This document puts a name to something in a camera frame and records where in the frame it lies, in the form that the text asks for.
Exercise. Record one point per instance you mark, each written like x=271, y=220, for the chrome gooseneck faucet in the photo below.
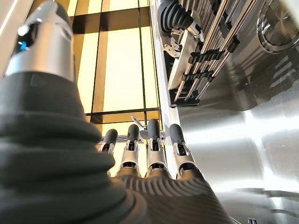
x=143, y=133

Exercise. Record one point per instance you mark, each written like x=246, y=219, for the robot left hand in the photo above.
x=58, y=175

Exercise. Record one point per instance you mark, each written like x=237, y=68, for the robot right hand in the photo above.
x=175, y=16

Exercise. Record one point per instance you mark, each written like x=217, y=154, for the stainless steel sink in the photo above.
x=233, y=151

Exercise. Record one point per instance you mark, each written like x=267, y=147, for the black dish rack with plates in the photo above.
x=184, y=101

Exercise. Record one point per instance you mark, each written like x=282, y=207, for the round steel sink drain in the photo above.
x=278, y=32

